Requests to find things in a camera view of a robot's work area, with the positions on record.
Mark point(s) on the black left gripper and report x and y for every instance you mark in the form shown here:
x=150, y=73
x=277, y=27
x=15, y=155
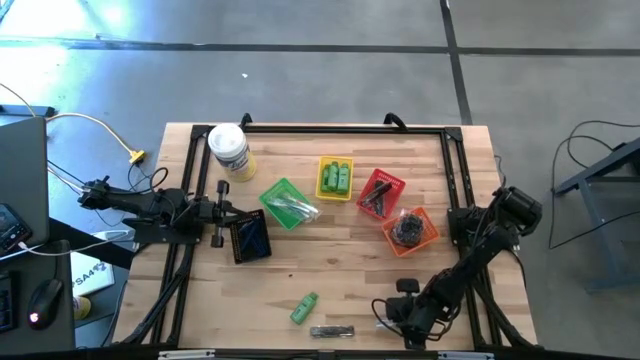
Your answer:
x=215, y=212

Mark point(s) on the red plastic basket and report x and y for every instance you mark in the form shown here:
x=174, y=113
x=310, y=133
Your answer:
x=397, y=187

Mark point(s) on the orange plastic basket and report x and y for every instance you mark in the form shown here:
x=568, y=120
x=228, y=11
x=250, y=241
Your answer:
x=430, y=235

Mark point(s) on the round black bagged item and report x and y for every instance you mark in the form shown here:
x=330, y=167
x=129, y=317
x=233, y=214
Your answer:
x=400, y=225
x=412, y=232

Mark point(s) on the grey laptop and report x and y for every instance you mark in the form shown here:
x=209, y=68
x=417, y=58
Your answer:
x=22, y=175

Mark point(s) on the black aluminium rig frame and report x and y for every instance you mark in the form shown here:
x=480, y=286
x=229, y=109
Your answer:
x=350, y=129

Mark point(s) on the black plastic basket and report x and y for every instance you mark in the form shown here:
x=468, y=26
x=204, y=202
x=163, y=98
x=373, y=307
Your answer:
x=243, y=254

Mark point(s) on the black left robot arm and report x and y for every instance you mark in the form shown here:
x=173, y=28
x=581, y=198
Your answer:
x=145, y=202

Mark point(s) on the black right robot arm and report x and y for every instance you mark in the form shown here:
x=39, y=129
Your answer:
x=480, y=255

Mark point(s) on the black computer mouse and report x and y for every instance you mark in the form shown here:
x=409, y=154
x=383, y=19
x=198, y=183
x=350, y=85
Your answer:
x=45, y=300

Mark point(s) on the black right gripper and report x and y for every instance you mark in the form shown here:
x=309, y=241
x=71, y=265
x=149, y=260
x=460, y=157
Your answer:
x=415, y=312

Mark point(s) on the black phone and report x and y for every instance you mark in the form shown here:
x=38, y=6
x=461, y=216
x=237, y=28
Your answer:
x=12, y=230

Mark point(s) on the green plastic basket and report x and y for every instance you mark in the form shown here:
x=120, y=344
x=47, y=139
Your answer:
x=275, y=192

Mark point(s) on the yellow round object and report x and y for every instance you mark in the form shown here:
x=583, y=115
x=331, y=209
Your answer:
x=82, y=309

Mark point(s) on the white printed box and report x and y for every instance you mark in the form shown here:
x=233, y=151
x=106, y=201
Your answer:
x=90, y=275

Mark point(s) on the white plastic bracket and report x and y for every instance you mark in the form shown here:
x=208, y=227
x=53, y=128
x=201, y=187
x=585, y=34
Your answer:
x=185, y=355
x=465, y=355

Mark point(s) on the Lysol wipes canister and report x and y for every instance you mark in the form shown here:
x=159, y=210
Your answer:
x=232, y=150

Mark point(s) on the red white toothbrush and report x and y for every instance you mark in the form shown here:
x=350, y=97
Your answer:
x=307, y=214

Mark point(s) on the black keyboard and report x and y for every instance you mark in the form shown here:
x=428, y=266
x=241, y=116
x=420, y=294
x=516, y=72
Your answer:
x=5, y=305

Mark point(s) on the grey side desk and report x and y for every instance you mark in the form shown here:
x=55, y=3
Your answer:
x=30, y=265

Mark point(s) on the blue white toothbrush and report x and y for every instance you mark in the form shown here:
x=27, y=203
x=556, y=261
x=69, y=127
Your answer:
x=282, y=206
x=385, y=326

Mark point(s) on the blue-grey table frame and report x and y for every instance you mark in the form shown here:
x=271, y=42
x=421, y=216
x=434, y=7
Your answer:
x=605, y=240

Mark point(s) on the yellow plastic basket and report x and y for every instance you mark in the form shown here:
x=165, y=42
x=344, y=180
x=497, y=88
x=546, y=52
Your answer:
x=334, y=198

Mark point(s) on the green Pert shampoo bottle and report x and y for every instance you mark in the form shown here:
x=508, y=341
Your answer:
x=344, y=179
x=333, y=175
x=325, y=180
x=303, y=309

